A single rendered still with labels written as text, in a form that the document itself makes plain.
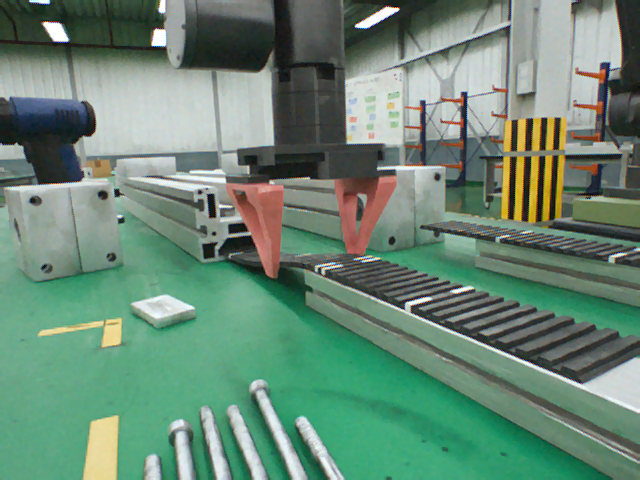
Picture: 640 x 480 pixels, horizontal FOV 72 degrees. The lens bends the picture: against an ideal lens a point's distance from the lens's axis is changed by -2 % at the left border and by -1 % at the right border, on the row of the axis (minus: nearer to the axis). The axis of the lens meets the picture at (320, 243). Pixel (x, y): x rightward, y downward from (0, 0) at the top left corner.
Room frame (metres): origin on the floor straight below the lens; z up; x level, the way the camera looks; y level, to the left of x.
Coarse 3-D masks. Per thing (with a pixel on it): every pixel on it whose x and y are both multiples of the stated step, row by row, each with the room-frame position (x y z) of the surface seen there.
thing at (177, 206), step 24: (120, 192) 1.18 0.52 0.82; (144, 192) 0.82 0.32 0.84; (168, 192) 0.62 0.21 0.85; (192, 192) 0.50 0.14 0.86; (216, 192) 0.51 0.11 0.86; (144, 216) 0.84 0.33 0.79; (168, 216) 0.69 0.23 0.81; (192, 216) 0.51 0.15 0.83; (216, 216) 0.51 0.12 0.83; (240, 216) 0.54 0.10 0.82; (192, 240) 0.52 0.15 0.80; (216, 240) 0.50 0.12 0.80
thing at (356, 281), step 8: (376, 272) 0.29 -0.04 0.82; (384, 272) 0.29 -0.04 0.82; (392, 272) 0.30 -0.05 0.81; (400, 272) 0.29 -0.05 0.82; (408, 272) 0.29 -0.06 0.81; (416, 272) 0.29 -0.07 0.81; (344, 280) 0.28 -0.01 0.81; (352, 280) 0.28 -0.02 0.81; (360, 280) 0.28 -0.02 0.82; (368, 280) 0.28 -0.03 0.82; (376, 280) 0.28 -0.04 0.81; (360, 288) 0.27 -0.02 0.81
